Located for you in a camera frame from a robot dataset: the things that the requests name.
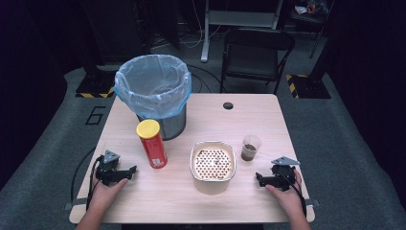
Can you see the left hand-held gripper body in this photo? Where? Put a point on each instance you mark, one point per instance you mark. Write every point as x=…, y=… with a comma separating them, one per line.
x=107, y=172

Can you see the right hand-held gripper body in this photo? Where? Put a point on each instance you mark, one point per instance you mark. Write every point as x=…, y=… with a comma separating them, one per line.
x=284, y=177

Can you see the brown tea dregs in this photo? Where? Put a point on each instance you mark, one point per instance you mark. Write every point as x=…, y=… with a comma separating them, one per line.
x=249, y=152

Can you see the red can with yellow lid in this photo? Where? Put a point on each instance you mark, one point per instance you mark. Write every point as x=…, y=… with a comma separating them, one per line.
x=154, y=147

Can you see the clear plastic cup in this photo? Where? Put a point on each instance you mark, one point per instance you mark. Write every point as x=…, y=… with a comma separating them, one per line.
x=252, y=142

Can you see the metal basin with perforated strainer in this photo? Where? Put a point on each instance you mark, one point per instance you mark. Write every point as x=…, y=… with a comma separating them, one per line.
x=213, y=163

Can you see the black mesh trash bin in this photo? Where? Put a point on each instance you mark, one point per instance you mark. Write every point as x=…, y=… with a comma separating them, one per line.
x=174, y=126

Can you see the translucent blue bin bag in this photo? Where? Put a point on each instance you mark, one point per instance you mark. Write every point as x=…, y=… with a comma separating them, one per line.
x=153, y=102

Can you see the person's left hand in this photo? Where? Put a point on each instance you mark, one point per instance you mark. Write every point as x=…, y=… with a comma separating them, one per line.
x=103, y=196

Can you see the person's right hand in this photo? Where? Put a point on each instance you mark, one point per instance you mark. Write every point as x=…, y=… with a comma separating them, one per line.
x=292, y=201

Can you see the black folding chair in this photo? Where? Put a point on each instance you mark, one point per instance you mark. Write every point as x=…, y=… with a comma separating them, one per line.
x=252, y=64

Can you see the dark side table with clutter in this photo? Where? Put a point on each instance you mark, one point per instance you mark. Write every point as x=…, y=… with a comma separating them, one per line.
x=309, y=12

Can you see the grey table edge bracket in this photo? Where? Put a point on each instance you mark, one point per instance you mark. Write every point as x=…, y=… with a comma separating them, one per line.
x=75, y=203
x=313, y=202

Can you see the black base plate hazard stripes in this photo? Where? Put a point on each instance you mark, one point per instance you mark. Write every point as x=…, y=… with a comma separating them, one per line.
x=311, y=87
x=95, y=86

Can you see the white metal desk frame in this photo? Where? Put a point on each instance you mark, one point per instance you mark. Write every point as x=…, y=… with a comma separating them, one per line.
x=237, y=18

